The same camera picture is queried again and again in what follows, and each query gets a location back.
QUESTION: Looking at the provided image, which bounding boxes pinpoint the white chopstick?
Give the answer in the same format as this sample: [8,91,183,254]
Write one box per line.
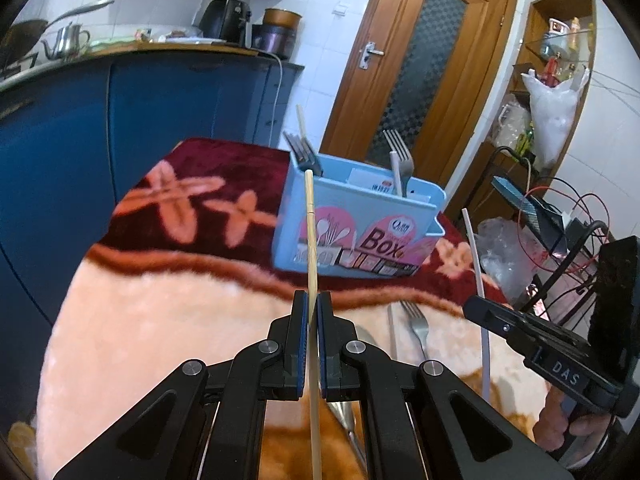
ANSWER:
[390,150,404,197]
[387,304,398,360]
[461,208,491,403]

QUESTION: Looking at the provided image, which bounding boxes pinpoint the steel fork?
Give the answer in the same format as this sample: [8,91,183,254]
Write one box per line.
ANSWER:
[283,132,323,177]
[383,129,414,197]
[400,300,430,360]

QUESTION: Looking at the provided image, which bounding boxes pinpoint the bamboo chopstick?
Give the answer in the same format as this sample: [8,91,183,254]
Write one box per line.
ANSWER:
[296,104,307,140]
[305,170,322,480]

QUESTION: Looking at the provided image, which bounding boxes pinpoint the blue lower kitchen cabinets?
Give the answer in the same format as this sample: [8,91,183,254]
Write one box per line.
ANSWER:
[0,44,306,331]

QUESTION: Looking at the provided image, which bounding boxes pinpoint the person's right hand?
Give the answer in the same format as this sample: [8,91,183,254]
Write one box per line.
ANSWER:
[533,387,628,469]

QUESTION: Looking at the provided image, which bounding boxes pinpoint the red peach plush blanket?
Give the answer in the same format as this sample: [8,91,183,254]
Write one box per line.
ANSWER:
[9,138,548,479]

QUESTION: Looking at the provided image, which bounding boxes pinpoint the light blue chopsticks box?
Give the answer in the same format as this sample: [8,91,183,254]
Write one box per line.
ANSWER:
[270,152,447,279]

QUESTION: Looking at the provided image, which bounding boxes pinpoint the white hanging plastic bag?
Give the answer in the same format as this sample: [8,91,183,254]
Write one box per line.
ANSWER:
[522,66,590,171]

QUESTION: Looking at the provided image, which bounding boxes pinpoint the white chopstick in box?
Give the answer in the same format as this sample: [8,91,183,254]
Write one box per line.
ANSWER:
[390,150,404,197]

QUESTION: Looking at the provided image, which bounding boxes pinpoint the wooden shelf with items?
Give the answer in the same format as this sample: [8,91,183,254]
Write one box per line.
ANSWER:
[508,0,596,108]

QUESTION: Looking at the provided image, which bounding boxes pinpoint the bamboo chopstick in box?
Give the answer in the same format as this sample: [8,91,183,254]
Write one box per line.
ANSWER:
[296,104,307,140]

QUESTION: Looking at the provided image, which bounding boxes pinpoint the brown wooden door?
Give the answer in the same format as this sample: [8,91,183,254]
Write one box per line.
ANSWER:
[321,0,518,186]

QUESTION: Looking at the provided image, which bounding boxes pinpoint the steel kettle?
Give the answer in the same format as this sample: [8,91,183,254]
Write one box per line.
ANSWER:
[41,23,91,61]

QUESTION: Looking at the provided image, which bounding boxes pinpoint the dark rice cooker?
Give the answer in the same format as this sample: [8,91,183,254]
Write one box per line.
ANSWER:
[252,24,297,61]

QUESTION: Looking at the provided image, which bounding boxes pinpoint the black air fryer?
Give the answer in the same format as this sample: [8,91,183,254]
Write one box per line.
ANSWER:
[198,0,250,47]

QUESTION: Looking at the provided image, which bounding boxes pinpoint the brown pot on cooker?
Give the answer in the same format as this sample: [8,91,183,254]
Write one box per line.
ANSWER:
[262,8,302,29]

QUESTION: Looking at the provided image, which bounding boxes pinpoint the black wire rack cart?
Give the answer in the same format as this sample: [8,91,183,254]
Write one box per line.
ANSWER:
[459,144,640,321]

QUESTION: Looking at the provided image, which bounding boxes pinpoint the red cable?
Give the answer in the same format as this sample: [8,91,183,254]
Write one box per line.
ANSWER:
[517,185,609,271]

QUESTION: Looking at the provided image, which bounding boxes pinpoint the white power cable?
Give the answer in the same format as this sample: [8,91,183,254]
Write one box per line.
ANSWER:
[257,49,284,150]

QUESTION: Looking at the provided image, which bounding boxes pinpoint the silver door handle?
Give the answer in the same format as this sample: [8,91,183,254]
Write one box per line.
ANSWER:
[358,41,385,70]

